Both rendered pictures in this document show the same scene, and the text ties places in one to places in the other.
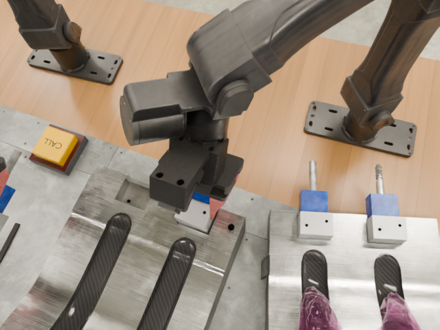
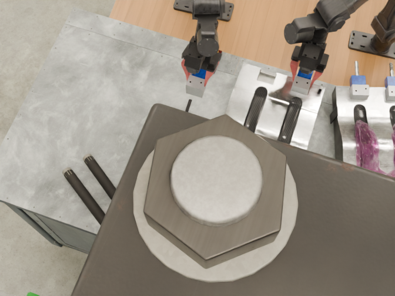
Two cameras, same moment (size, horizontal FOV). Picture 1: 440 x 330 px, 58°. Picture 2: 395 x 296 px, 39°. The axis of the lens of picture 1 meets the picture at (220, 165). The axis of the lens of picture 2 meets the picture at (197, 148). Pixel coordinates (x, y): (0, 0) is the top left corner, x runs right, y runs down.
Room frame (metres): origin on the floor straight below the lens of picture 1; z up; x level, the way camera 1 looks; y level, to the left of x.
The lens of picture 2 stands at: (-0.57, 0.47, 2.38)
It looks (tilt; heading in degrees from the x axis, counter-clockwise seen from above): 68 degrees down; 352
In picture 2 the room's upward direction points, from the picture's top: 1 degrees counter-clockwise
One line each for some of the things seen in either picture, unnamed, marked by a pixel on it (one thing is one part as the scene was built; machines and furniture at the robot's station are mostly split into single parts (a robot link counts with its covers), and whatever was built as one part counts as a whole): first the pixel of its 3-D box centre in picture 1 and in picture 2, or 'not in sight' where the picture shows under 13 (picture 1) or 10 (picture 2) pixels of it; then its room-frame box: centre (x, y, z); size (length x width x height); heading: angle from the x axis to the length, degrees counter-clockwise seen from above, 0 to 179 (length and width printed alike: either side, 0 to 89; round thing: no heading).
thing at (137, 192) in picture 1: (138, 195); (266, 78); (0.22, 0.14, 0.87); 0.05 x 0.05 x 0.04; 61
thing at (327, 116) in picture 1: (364, 119); (382, 40); (0.32, -0.27, 0.84); 0.20 x 0.07 x 0.08; 65
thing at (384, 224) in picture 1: (381, 202); (392, 81); (0.16, -0.25, 0.86); 0.13 x 0.05 x 0.05; 168
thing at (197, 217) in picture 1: (208, 188); (305, 73); (0.21, 0.02, 0.89); 0.13 x 0.05 x 0.05; 151
